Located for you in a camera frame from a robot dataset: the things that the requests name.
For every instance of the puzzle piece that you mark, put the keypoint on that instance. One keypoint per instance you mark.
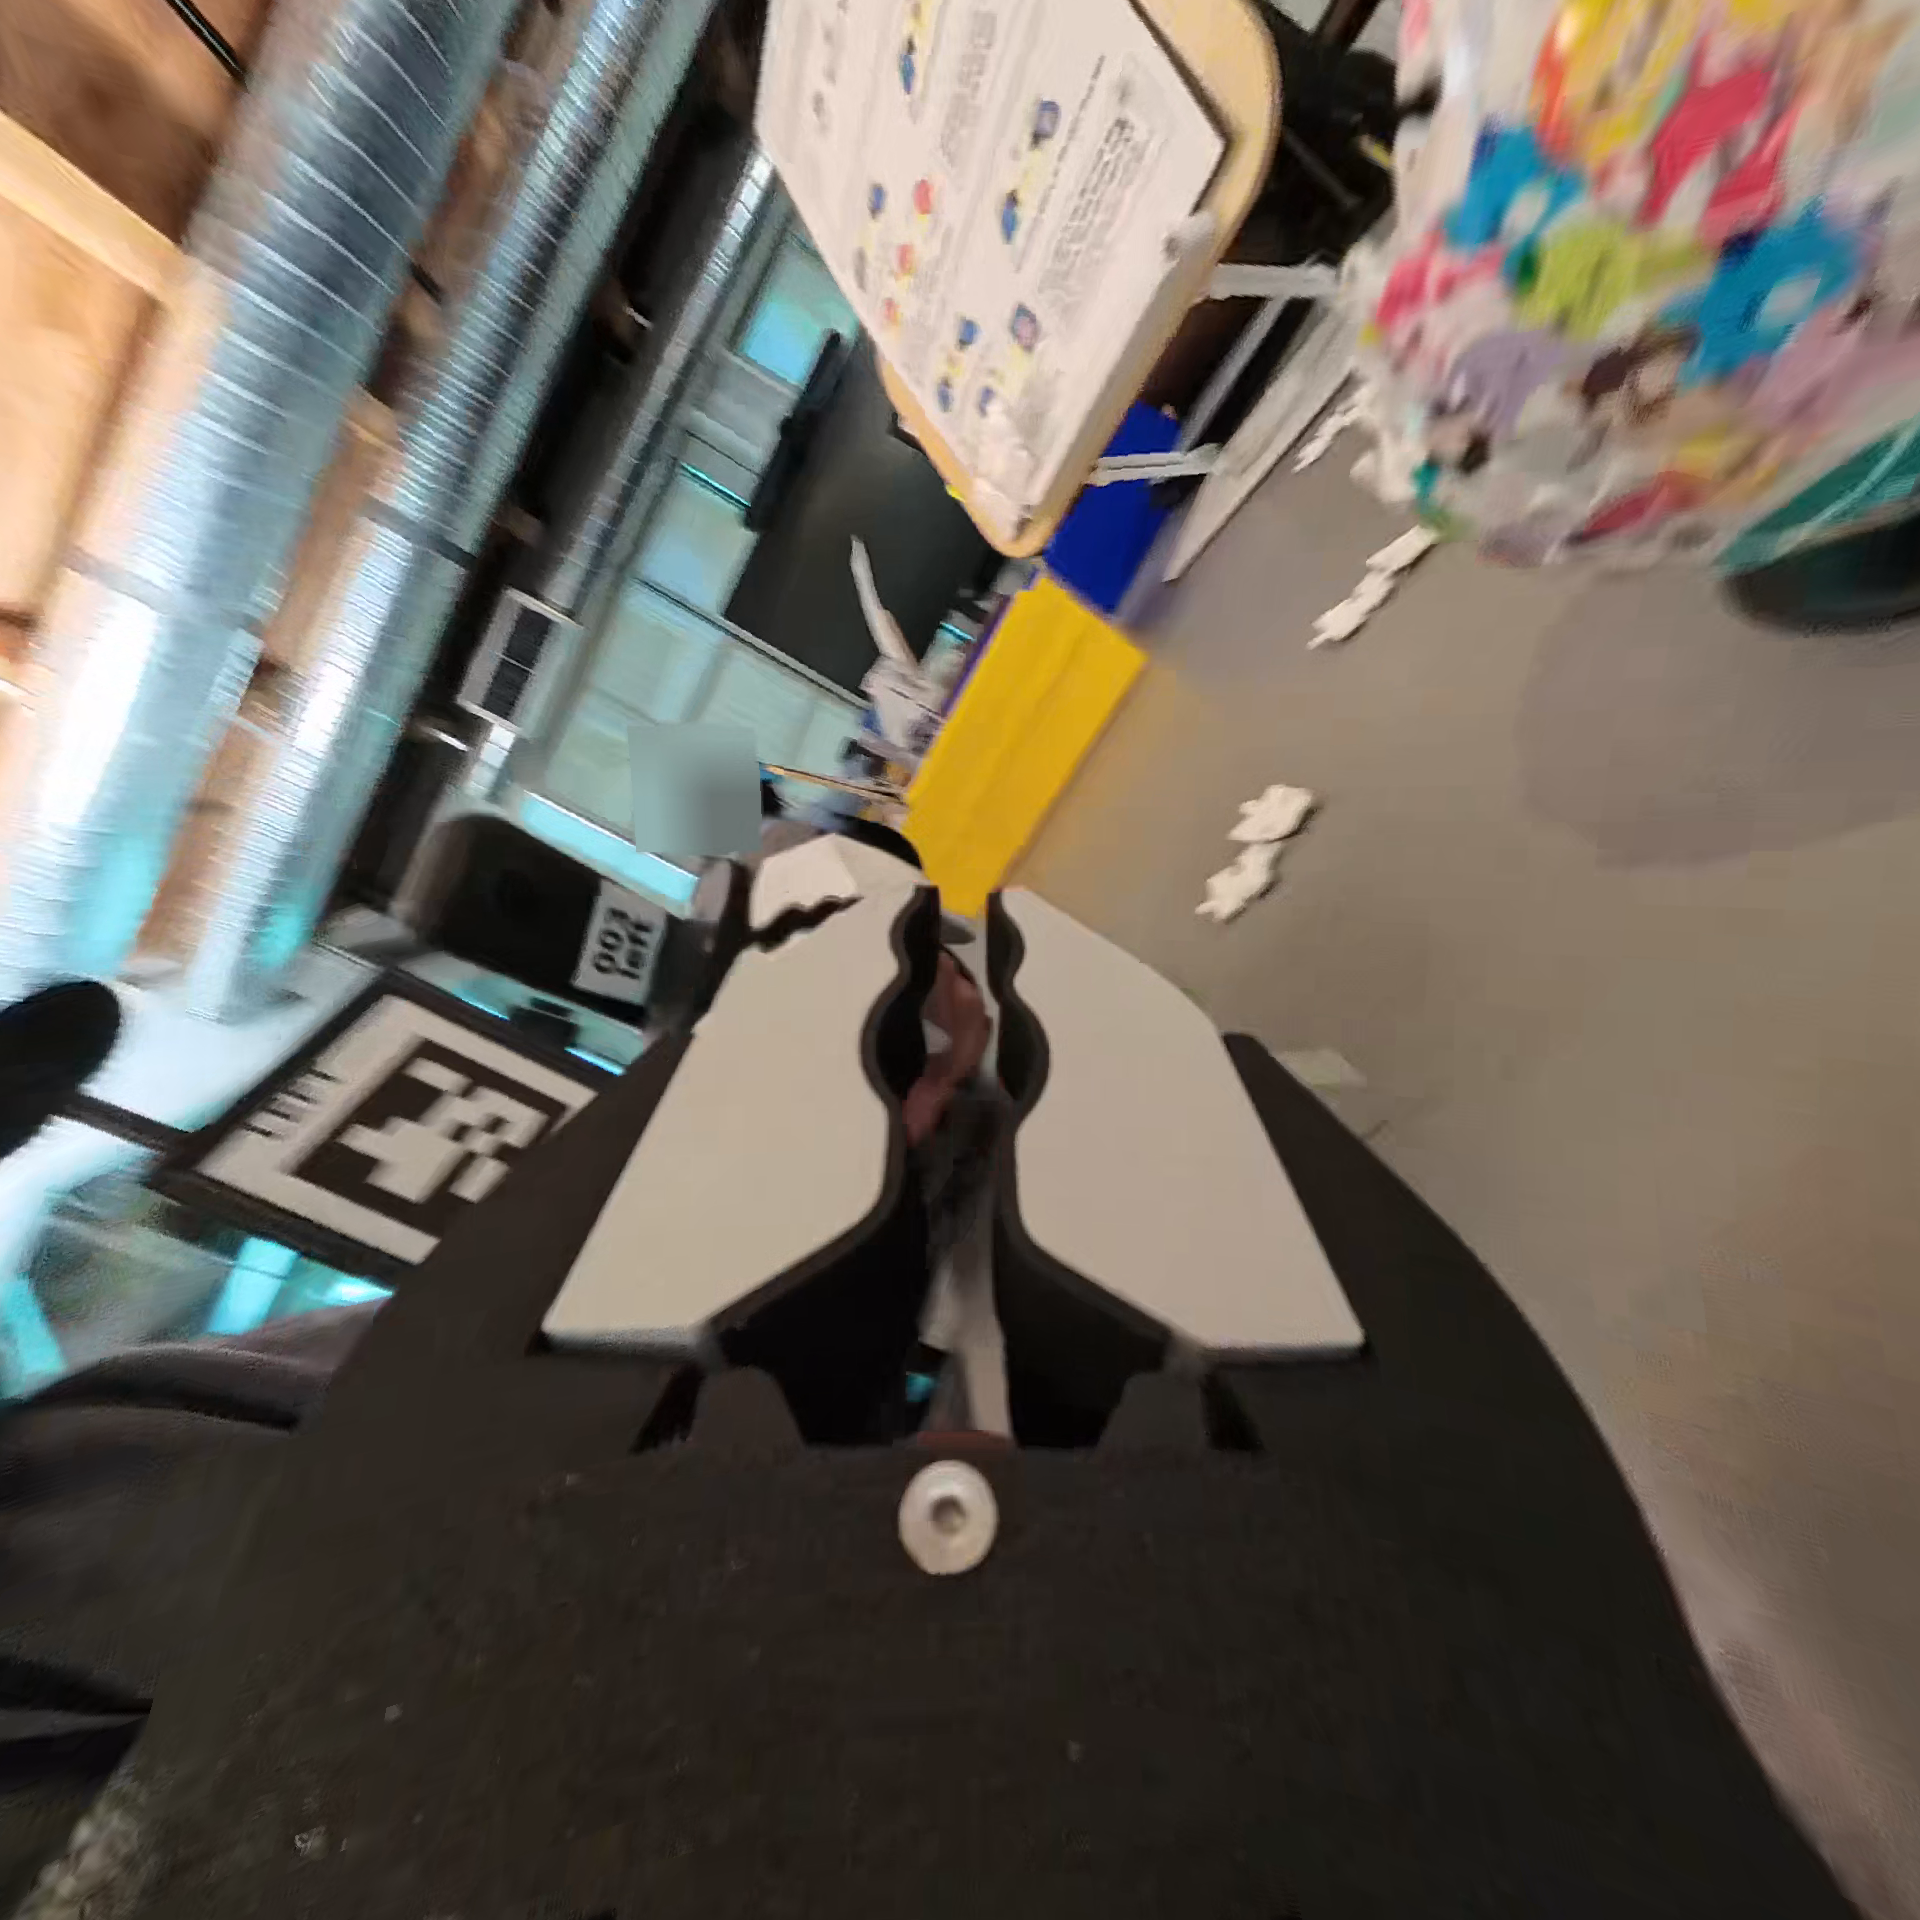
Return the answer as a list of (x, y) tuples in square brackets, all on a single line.
[(1372, 586), (1243, 882), (1272, 815)]

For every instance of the blue plastic bin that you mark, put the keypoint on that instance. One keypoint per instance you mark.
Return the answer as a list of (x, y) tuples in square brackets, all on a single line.
[(1109, 518)]

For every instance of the colourful puzzle ball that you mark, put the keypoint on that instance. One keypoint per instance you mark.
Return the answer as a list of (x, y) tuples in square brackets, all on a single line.
[(1651, 271)]

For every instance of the clear acrylic sign holder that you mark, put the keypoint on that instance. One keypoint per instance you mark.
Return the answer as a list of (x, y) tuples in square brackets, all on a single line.
[(1267, 282)]

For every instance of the large metal ventilation duct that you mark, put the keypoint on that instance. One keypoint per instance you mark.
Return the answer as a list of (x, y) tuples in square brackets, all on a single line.
[(226, 451)]

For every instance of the small metal ventilation duct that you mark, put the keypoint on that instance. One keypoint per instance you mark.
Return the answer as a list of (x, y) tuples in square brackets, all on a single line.
[(452, 451)]

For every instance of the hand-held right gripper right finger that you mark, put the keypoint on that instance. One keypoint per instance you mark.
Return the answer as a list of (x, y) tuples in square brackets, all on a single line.
[(1172, 1184)]

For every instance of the person's left hand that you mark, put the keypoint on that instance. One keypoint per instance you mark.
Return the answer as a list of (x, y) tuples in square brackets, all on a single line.
[(949, 1049)]

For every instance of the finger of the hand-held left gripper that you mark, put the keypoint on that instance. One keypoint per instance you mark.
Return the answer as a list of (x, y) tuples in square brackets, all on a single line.
[(827, 878)]

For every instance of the white air vent grille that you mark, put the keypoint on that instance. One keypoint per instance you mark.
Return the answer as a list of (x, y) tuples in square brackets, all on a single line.
[(518, 662)]

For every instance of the large yellow plastic bin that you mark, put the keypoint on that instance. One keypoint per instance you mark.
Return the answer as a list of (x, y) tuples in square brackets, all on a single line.
[(1020, 734)]

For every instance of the white paper sign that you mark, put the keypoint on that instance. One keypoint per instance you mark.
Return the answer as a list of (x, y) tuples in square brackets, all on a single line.
[(990, 225)]

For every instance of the black round ball stand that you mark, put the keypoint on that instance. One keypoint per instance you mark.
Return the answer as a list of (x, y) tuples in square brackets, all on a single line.
[(1829, 586)]

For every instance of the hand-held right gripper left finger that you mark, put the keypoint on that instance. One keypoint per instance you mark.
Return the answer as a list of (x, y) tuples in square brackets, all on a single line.
[(751, 1171)]

